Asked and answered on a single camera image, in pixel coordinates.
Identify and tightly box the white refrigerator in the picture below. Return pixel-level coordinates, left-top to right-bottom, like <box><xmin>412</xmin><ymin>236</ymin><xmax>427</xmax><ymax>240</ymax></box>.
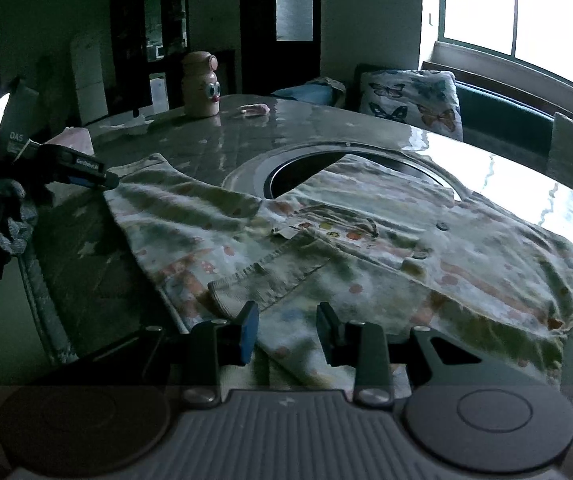
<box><xmin>70</xmin><ymin>31</ymin><xmax>110</xmax><ymax>127</ymax></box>

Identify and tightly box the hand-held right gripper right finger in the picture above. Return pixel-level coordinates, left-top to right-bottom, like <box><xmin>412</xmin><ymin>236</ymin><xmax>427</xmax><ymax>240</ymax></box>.
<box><xmin>316</xmin><ymin>301</ymin><xmax>483</xmax><ymax>408</ymax></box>

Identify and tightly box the beige cartoon face bottle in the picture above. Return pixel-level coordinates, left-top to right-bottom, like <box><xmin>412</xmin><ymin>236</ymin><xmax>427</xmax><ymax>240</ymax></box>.
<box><xmin>181</xmin><ymin>51</ymin><xmax>224</xmax><ymax>119</ymax></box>

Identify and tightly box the dark green sofa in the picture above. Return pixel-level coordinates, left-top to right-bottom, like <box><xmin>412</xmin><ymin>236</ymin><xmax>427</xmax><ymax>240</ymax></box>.
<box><xmin>355</xmin><ymin>61</ymin><xmax>557</xmax><ymax>157</ymax></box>

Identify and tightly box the dark glass cabinet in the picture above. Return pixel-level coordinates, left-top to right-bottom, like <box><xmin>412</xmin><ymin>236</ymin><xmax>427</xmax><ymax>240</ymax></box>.
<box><xmin>110</xmin><ymin>0</ymin><xmax>190</xmax><ymax>113</ymax></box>

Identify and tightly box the green framed window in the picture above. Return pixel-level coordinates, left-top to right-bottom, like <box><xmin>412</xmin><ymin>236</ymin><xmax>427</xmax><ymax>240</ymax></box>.
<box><xmin>422</xmin><ymin>0</ymin><xmax>573</xmax><ymax>98</ymax></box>

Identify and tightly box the dark door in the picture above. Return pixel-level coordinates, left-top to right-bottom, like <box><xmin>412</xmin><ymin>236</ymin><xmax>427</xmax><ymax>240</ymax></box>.
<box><xmin>240</xmin><ymin>0</ymin><xmax>321</xmax><ymax>97</ymax></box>

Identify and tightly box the small pink object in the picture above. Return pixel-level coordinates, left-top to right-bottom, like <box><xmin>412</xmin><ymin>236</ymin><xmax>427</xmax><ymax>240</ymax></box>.
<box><xmin>230</xmin><ymin>104</ymin><xmax>271</xmax><ymax>120</ymax></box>

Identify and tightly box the small white box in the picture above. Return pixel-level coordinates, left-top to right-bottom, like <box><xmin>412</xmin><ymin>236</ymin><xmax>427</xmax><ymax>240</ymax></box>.
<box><xmin>149</xmin><ymin>72</ymin><xmax>170</xmax><ymax>114</ymax></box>

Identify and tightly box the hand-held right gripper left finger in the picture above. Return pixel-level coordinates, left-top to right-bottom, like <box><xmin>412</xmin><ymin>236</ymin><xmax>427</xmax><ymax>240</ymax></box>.
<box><xmin>91</xmin><ymin>301</ymin><xmax>260</xmax><ymax>408</ymax></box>

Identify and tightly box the crumpled white tissue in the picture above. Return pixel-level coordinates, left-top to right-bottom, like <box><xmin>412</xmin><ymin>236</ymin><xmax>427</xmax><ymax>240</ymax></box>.
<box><xmin>110</xmin><ymin>112</ymin><xmax>156</xmax><ymax>136</ymax></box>

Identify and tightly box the person's left hand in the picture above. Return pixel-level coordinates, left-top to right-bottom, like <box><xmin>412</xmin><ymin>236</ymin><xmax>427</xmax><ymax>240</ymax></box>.
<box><xmin>0</xmin><ymin>179</ymin><xmax>38</xmax><ymax>282</ymax></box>

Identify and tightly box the printed child's shirt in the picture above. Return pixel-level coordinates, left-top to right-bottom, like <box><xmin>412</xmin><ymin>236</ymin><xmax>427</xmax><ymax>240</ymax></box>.
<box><xmin>103</xmin><ymin>152</ymin><xmax>573</xmax><ymax>387</ymax></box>

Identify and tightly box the pink cloth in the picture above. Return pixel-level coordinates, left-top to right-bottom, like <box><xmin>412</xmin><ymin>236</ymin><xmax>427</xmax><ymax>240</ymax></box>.
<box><xmin>48</xmin><ymin>127</ymin><xmax>96</xmax><ymax>155</ymax></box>

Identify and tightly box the blue cushion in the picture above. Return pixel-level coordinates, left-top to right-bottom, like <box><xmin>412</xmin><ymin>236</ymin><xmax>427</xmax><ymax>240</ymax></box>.
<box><xmin>270</xmin><ymin>78</ymin><xmax>348</xmax><ymax>108</ymax></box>

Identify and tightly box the butterfly print cushion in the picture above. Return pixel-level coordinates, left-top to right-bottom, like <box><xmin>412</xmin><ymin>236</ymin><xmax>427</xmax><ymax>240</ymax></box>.
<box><xmin>358</xmin><ymin>69</ymin><xmax>464</xmax><ymax>142</ymax></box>

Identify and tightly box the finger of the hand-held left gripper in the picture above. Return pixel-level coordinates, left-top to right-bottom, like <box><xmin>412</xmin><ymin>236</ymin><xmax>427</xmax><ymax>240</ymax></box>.
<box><xmin>41</xmin><ymin>144</ymin><xmax>120</xmax><ymax>192</ymax></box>

